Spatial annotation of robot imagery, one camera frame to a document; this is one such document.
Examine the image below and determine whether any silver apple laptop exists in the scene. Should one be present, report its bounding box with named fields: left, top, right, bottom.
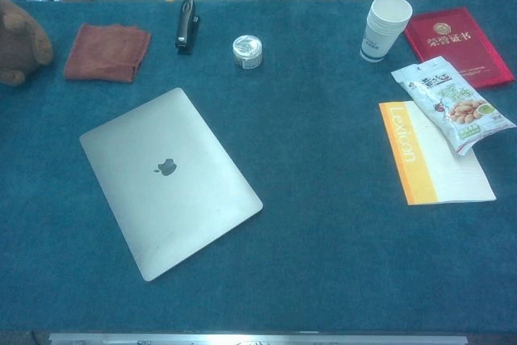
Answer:
left=78, top=86, right=264, bottom=283

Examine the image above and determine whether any small clear round jar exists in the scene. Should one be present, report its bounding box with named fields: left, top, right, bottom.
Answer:
left=232, top=34, right=263, bottom=71

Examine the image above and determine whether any blue tablecloth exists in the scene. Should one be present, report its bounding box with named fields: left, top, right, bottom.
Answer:
left=0, top=0, right=517, bottom=334

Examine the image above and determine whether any black stapler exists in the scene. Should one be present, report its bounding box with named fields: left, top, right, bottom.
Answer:
left=174, top=0, right=202, bottom=56

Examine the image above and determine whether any yellow white Lexicon notebook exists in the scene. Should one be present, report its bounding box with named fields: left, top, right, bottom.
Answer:
left=378, top=100, right=497, bottom=206

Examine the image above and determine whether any stack of white paper cups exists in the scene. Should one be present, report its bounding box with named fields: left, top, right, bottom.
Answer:
left=359, top=0, right=414, bottom=63

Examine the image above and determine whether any folded orange-brown cloth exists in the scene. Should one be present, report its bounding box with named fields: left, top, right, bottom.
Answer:
left=63, top=23, right=153, bottom=84

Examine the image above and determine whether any white peanut snack bag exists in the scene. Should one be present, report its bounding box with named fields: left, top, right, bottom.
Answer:
left=390, top=55, right=517, bottom=157

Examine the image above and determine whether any red certificate folder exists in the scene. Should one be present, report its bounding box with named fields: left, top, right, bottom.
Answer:
left=404, top=6, right=515, bottom=90

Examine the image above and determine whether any brown plush toy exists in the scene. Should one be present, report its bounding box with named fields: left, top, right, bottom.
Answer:
left=0, top=0, right=54, bottom=86

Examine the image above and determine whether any aluminium frame rail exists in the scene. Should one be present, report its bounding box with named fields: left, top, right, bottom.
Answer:
left=48, top=332, right=469, bottom=345

